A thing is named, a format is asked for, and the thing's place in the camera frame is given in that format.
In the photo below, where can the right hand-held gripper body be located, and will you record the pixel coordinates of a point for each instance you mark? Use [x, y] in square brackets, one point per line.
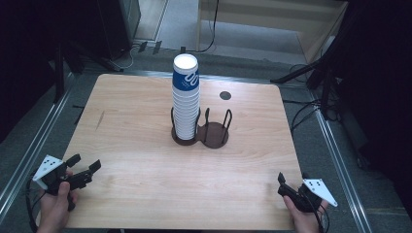
[320, 191]

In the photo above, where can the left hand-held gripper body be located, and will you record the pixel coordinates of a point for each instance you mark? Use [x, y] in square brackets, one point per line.
[48, 168]

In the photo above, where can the dark brown double cup holder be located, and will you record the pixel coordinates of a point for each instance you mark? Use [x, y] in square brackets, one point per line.
[214, 136]

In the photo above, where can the stack of blue white paper cups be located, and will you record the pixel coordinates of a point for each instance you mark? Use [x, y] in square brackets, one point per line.
[186, 110]

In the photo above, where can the person's right hand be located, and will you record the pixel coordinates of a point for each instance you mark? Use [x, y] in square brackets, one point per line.
[306, 223]

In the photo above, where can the person's left hand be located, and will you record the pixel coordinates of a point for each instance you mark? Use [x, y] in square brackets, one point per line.
[53, 213]

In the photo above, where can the black metal stand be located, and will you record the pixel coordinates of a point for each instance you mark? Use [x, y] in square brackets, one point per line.
[59, 74]

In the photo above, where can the black tripod stand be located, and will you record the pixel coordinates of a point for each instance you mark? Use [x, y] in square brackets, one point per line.
[325, 84]

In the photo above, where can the dark round table grommet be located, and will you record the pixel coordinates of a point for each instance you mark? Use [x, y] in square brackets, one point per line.
[225, 95]

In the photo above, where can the dark cabinet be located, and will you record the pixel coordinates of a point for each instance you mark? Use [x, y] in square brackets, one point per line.
[120, 26]

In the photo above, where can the light wooden furniture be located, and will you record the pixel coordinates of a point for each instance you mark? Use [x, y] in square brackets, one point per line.
[291, 16]

